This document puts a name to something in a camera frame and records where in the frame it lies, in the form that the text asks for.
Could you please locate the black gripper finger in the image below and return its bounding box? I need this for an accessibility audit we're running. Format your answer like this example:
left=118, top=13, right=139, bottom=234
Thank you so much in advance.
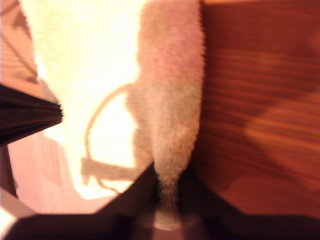
left=176, top=168, right=251, bottom=240
left=0, top=116, right=63, bottom=146
left=94, top=161, right=162, bottom=240
left=0, top=84, right=63, bottom=118

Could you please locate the white towel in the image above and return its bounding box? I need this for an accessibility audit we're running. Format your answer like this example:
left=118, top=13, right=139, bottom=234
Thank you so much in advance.
left=19, top=0, right=207, bottom=231

